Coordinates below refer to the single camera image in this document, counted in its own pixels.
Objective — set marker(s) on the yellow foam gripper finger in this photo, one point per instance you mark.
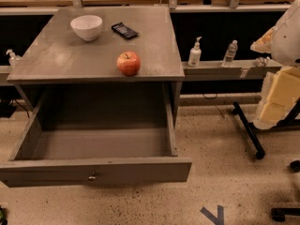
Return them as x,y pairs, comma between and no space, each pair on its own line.
285,88
271,113

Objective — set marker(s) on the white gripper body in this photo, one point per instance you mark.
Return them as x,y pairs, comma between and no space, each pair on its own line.
287,42

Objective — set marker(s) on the red apple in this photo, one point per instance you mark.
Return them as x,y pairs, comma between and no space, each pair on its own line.
129,63

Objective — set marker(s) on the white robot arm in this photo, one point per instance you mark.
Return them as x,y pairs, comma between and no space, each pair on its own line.
290,19

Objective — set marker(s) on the open grey top drawer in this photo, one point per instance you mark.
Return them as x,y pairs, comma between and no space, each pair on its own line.
71,140

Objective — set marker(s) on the black metal stand base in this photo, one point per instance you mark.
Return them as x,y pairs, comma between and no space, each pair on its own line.
291,122

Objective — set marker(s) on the crumpled clear plastic wrapper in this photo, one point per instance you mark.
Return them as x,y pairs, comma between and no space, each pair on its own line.
262,61

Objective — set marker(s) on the clear plastic water bottle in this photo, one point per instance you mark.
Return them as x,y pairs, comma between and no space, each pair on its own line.
230,54

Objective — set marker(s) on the white pump lotion bottle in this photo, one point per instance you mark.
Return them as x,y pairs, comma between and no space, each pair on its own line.
195,54

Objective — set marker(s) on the black chair caster base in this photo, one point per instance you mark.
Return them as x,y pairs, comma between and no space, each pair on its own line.
282,209

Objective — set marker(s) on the blue tape floor mark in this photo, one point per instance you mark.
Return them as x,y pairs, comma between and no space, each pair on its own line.
217,219

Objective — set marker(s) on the grey cabinet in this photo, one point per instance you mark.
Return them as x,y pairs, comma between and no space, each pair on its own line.
60,62

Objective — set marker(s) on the white ceramic bowl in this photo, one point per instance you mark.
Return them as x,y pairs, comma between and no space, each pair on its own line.
87,27

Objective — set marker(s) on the clear pump sanitizer bottle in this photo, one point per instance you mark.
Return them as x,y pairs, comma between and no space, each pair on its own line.
13,57

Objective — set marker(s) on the grey wall shelf rail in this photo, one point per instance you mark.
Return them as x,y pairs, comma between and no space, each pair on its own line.
238,70

